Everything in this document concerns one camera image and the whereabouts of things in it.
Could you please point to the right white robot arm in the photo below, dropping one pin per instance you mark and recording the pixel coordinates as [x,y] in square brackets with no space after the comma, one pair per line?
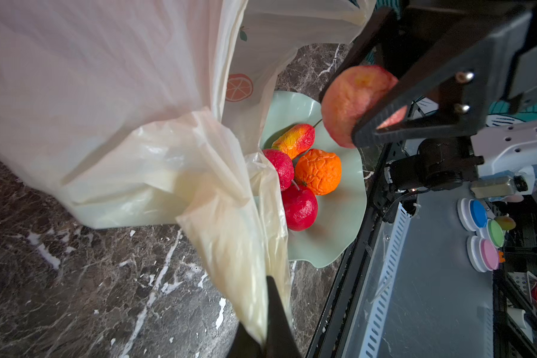
[440,164]

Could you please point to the yellow red mango fruit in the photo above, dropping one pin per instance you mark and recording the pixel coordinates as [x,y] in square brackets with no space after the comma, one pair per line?
[297,140]

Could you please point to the white perforated vent strip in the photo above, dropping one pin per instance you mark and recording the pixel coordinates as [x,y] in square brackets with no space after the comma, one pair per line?
[376,316]

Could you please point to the blue round lid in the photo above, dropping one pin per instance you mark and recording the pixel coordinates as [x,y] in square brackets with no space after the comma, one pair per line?
[472,214]

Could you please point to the orange fruit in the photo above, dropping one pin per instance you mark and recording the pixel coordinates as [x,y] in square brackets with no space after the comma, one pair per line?
[320,171]

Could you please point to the pink yellow peach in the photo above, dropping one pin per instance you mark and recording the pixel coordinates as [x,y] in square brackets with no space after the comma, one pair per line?
[351,94]

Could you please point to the small green yellow fruit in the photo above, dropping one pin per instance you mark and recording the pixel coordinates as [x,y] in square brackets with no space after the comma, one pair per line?
[506,223]

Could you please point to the light green wavy plate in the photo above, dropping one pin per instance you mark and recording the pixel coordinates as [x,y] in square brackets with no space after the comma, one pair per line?
[341,212]

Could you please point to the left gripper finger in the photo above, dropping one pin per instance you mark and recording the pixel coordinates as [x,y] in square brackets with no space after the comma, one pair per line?
[280,341]

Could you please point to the red apple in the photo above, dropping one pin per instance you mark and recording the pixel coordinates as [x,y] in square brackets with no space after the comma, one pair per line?
[301,207]
[283,166]

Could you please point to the pink round lid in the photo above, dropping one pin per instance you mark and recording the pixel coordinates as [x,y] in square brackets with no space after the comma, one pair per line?
[482,254]

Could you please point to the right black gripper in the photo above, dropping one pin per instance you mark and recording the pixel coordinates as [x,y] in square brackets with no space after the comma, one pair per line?
[452,59]

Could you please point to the translucent cream plastic bag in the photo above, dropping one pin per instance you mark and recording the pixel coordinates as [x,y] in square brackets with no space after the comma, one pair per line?
[137,113]

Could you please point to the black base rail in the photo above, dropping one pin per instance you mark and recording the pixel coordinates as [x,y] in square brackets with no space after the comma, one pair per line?
[341,306]

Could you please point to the green round lid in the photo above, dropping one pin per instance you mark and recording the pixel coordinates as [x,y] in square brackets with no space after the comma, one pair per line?
[493,232]

